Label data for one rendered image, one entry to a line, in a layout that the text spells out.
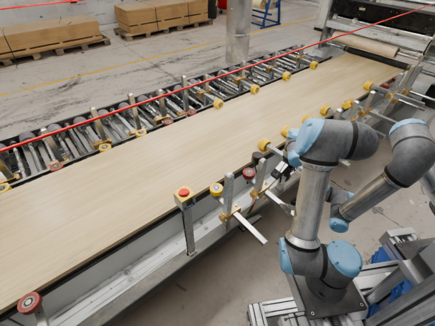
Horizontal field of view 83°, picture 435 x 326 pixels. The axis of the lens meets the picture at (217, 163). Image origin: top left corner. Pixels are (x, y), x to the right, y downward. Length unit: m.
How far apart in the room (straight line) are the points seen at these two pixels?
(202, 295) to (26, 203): 1.34
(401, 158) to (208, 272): 1.66
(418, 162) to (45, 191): 1.79
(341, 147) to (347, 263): 0.38
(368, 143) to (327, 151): 0.11
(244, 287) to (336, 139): 1.62
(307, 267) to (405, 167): 0.45
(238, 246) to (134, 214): 1.15
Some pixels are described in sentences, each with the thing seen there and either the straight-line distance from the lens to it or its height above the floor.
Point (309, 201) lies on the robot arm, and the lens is 0.83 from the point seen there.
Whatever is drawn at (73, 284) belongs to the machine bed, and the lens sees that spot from 1.53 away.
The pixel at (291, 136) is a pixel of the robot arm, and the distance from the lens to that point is 1.22.
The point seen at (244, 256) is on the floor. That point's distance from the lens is 2.27.
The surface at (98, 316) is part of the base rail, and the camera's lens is 1.48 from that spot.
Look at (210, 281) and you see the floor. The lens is 2.18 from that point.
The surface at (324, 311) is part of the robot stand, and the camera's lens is 1.11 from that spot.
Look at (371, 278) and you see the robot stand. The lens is 1.35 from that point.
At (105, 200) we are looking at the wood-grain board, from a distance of 1.57.
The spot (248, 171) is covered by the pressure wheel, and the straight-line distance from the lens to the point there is 1.60.
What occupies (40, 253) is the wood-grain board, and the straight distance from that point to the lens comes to 1.51.
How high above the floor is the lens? 2.03
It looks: 43 degrees down
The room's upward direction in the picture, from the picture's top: 1 degrees clockwise
